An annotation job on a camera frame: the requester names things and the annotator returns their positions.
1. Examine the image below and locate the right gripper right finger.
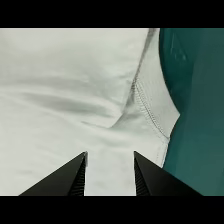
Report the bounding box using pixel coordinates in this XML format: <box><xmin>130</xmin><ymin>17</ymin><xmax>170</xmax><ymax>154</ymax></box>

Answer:
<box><xmin>133</xmin><ymin>150</ymin><xmax>203</xmax><ymax>197</ymax></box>

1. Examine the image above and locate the white T-shirt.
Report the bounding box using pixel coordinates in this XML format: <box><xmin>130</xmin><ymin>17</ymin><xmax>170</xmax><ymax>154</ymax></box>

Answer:
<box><xmin>0</xmin><ymin>27</ymin><xmax>181</xmax><ymax>197</ymax></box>

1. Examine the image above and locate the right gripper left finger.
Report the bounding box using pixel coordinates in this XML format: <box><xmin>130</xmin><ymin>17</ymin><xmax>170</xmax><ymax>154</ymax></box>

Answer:
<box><xmin>18</xmin><ymin>150</ymin><xmax>89</xmax><ymax>197</ymax></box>

